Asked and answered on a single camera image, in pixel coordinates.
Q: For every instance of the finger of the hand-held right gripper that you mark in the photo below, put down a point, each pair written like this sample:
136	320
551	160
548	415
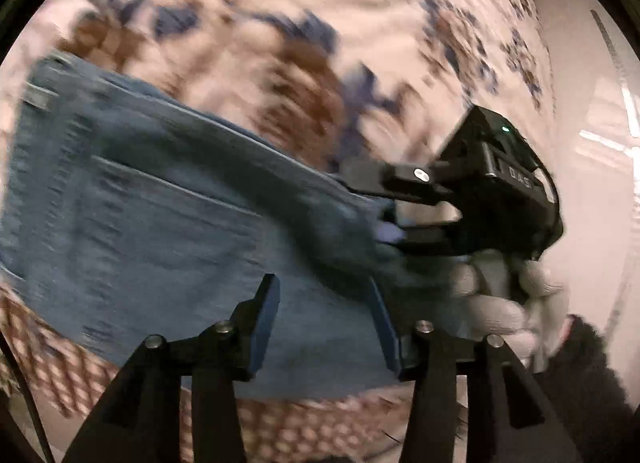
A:
425	238
400	182

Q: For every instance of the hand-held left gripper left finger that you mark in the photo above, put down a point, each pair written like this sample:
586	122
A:
264	328

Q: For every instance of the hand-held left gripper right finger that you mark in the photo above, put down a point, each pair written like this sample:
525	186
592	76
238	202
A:
386	338

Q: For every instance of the blue denim pants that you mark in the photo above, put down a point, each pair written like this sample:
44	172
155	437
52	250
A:
165	243

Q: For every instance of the person's right hand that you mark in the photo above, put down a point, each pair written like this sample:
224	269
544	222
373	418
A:
495	313

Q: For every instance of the printed blanket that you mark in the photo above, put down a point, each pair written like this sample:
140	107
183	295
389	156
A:
280	18

